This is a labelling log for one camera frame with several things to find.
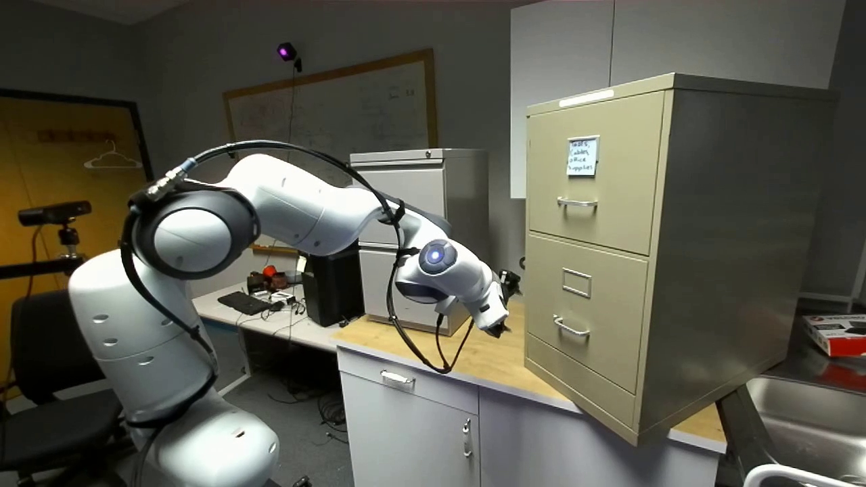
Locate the black camera on stand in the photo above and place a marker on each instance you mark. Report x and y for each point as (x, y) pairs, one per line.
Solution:
(68, 235)

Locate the wood framed whiteboard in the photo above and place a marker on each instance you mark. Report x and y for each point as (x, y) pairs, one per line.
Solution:
(372, 107)

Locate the purple lit camera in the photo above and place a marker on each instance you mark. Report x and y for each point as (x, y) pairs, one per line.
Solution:
(292, 56)

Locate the red white box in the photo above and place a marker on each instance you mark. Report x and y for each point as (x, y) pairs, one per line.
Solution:
(838, 333)

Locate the silver drawer handle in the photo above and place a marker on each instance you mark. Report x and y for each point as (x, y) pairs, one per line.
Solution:
(570, 329)

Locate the grey filing cabinet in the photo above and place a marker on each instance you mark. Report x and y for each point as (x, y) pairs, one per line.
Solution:
(442, 183)

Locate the beige top drawer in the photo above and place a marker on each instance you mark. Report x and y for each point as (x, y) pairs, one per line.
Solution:
(595, 169)

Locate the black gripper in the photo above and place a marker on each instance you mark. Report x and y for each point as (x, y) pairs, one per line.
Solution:
(511, 286)

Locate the beige bottom drawer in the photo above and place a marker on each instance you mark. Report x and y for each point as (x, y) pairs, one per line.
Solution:
(595, 287)

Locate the black keyboard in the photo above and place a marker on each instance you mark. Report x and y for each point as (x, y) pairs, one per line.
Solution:
(248, 303)

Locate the beige filing cabinet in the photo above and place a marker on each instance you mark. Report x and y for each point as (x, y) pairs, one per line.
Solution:
(733, 222)

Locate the black computer tower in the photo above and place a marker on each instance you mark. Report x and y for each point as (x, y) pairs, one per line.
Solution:
(331, 287)

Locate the beige drawer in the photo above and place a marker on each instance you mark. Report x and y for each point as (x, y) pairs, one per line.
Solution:
(595, 287)
(595, 169)

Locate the steel sink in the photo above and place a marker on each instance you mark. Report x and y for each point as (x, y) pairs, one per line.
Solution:
(813, 425)

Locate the grey base cabinet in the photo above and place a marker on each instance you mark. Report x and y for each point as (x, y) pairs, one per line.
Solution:
(419, 429)

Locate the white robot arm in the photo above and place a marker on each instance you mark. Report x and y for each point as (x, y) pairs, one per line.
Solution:
(142, 329)

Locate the black office chair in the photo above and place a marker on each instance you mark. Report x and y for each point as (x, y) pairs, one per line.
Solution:
(51, 356)

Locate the red object on desk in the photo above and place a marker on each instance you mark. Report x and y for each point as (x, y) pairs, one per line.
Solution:
(265, 279)

